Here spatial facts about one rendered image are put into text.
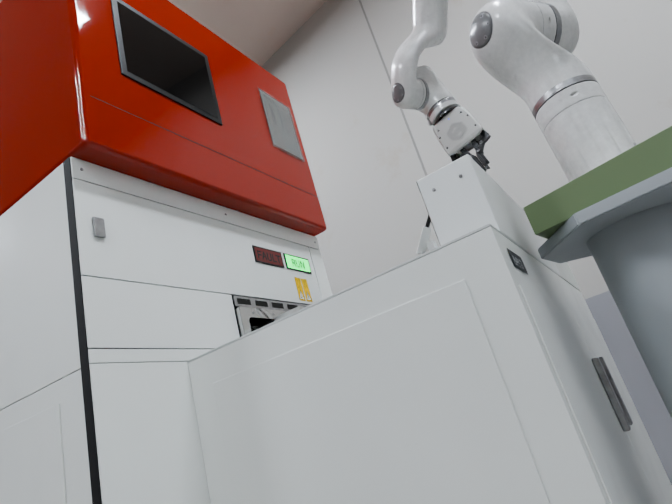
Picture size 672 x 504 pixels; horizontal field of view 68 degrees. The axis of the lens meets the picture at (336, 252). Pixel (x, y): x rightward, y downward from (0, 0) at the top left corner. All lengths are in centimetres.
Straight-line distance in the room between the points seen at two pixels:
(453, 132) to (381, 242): 190
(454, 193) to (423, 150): 226
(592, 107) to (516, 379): 51
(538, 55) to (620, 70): 175
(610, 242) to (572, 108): 25
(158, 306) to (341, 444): 45
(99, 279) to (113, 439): 27
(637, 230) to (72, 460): 95
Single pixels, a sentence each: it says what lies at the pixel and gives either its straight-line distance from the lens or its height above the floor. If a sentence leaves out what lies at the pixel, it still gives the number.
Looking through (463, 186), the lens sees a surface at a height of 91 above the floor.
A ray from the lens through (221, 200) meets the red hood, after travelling 128.
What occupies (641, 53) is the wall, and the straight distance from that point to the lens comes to 279.
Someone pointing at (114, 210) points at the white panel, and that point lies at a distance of 107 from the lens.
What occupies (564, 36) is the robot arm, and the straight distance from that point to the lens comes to 114.
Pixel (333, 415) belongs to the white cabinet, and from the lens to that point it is 81.
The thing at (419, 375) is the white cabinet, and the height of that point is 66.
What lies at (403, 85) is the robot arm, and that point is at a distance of 130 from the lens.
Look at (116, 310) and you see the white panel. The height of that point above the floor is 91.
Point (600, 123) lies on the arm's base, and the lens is 98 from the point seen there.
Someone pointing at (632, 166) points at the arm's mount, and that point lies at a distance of 85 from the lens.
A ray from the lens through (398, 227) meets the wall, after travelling 306.
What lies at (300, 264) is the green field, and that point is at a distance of 146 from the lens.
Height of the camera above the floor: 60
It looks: 20 degrees up
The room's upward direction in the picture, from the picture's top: 16 degrees counter-clockwise
